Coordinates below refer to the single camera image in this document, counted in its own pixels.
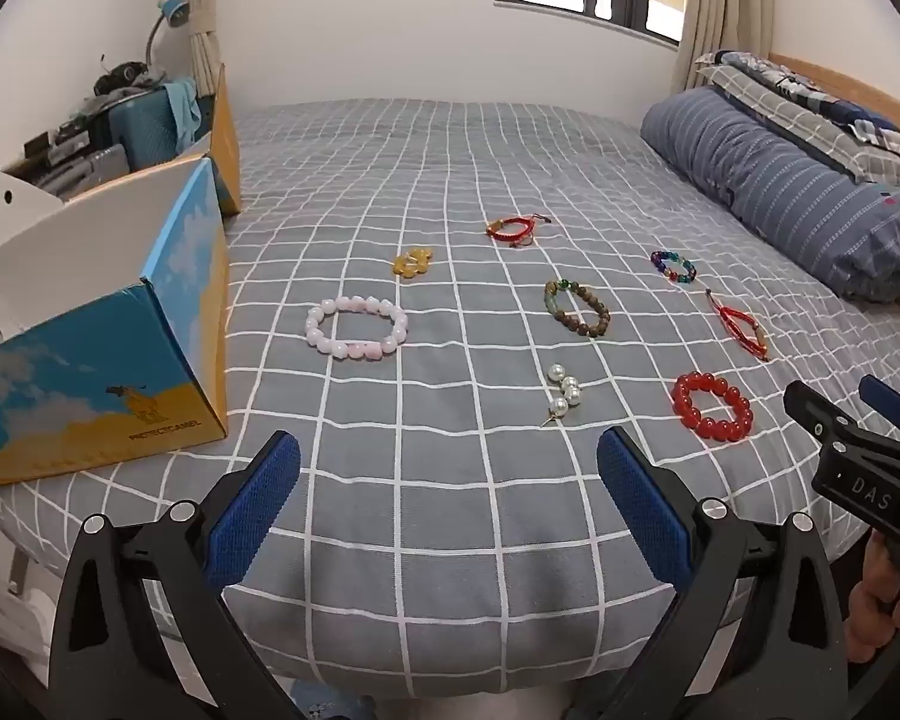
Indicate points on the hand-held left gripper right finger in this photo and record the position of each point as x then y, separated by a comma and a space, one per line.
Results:
645, 510

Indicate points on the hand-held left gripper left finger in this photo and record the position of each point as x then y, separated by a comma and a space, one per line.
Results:
259, 510

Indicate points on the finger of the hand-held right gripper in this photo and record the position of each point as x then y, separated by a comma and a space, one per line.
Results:
889, 399
814, 412

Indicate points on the white pearl earring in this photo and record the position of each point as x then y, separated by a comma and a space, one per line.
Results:
570, 386

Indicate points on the blue and yellow cardboard box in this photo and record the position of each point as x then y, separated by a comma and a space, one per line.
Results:
157, 360

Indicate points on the person's right hand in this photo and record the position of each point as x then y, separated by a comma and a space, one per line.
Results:
874, 615

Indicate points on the rolled blue striped quilt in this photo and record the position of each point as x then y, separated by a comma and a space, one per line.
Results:
780, 180

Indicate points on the wooden headboard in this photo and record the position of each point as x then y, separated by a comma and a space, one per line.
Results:
870, 90

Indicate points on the grey checked pillow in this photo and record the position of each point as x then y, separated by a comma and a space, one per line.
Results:
780, 101

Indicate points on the dark blue patterned cloth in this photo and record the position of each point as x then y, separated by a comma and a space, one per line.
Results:
810, 86

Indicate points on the grey suitcase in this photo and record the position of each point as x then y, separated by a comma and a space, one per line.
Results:
97, 165

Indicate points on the grey checked bed sheet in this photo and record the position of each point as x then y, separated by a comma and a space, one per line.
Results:
450, 165

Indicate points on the blue suitcase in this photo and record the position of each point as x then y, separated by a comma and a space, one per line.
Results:
142, 127

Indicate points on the teal cloth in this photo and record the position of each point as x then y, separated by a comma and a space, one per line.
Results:
184, 105

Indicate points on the stack of dark devices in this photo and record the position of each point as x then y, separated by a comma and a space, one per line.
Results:
71, 131

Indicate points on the black headphones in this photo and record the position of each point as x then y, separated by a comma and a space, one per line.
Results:
124, 73

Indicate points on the blue desk lamp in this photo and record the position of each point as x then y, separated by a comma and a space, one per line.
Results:
172, 11

